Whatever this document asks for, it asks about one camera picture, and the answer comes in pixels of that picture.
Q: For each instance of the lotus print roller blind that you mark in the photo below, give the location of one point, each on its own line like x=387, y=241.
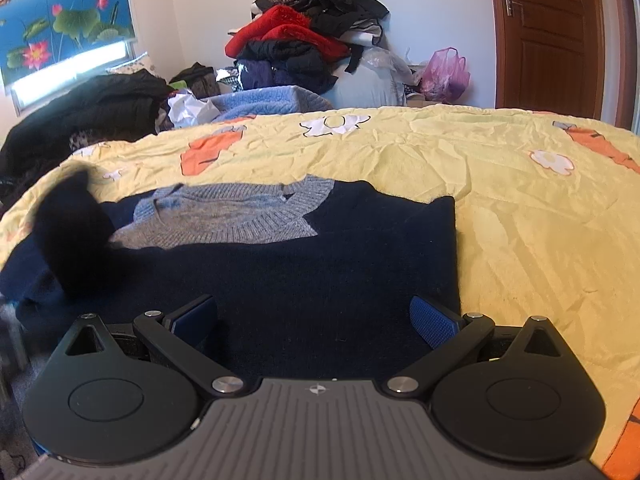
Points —
x=65, y=5

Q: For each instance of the yellow floral bedsheet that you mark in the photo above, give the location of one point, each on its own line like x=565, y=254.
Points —
x=500, y=210

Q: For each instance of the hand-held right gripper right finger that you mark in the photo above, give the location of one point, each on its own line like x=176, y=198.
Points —
x=432, y=322

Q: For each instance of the white crumpled plastic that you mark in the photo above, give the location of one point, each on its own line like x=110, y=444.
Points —
x=187, y=107

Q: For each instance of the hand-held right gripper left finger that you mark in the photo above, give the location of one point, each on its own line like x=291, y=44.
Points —
x=196, y=317

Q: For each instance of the black and green bag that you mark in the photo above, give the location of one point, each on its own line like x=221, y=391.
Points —
x=192, y=80

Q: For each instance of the brown wooden door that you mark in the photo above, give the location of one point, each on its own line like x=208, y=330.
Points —
x=545, y=45

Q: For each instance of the navy and grey knit sweater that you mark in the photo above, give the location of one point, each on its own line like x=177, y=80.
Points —
x=300, y=270

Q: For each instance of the pink plastic bag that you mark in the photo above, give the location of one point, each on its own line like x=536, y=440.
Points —
x=447, y=77

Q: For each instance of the clear plastic bag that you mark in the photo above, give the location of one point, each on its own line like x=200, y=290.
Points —
x=390, y=62

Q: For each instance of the light blue fabric bundle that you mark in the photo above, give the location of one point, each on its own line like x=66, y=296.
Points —
x=365, y=87

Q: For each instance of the blue fleece blanket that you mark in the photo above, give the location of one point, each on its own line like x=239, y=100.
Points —
x=265, y=102

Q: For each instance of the window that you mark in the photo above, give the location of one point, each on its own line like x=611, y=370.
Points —
x=75, y=65

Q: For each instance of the heap of black clothing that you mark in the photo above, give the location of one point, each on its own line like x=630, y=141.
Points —
x=85, y=110

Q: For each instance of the pile of dark and red clothes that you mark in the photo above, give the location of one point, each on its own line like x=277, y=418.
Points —
x=295, y=45

